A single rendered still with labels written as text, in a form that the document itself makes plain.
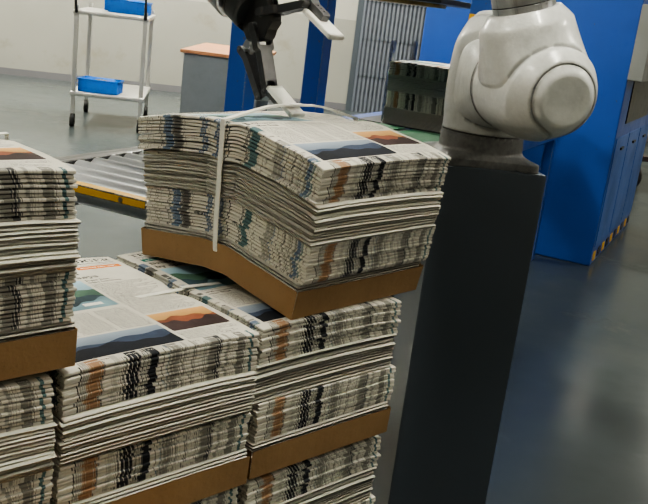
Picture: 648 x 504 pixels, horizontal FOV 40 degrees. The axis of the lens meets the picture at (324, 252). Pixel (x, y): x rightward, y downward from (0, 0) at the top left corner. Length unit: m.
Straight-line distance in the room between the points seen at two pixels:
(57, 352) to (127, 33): 10.37
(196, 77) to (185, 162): 6.59
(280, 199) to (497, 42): 0.46
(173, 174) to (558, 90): 0.60
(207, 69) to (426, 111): 4.34
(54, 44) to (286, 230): 10.28
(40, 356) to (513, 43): 0.85
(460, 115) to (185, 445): 0.81
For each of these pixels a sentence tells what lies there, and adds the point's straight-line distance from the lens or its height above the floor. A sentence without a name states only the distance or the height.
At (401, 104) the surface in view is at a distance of 3.83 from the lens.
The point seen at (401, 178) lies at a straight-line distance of 1.30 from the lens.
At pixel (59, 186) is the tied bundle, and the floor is 1.04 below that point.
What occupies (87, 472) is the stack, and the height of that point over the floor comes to 0.70.
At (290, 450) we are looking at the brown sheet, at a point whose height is 0.63.
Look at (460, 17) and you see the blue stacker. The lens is 5.41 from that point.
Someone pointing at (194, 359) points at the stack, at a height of 0.81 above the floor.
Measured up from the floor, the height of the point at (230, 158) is 1.03.
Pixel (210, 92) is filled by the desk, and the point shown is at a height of 0.40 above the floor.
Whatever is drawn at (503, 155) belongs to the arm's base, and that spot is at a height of 1.03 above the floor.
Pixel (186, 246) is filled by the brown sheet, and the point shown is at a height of 0.87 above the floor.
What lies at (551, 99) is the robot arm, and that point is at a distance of 1.43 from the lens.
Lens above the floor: 1.25
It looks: 15 degrees down
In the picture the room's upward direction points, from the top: 7 degrees clockwise
